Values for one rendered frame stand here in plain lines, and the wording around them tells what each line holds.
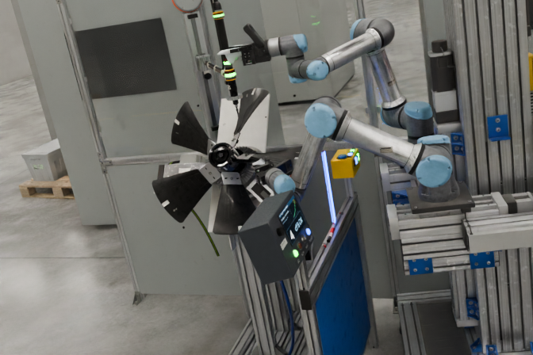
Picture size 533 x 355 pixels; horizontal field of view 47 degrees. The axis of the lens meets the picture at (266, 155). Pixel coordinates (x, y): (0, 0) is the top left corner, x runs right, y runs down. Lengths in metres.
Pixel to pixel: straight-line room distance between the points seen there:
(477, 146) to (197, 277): 2.14
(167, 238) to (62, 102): 1.91
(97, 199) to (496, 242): 3.93
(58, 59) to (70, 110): 0.43
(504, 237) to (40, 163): 5.58
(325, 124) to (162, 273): 2.23
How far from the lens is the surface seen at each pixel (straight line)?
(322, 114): 2.15
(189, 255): 3.96
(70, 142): 5.51
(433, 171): 2.17
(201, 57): 3.18
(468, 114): 2.47
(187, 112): 2.88
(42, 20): 5.36
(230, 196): 2.65
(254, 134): 3.00
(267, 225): 1.83
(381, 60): 2.79
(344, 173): 2.85
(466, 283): 2.83
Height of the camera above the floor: 1.97
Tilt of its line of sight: 17 degrees down
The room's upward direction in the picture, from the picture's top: 11 degrees counter-clockwise
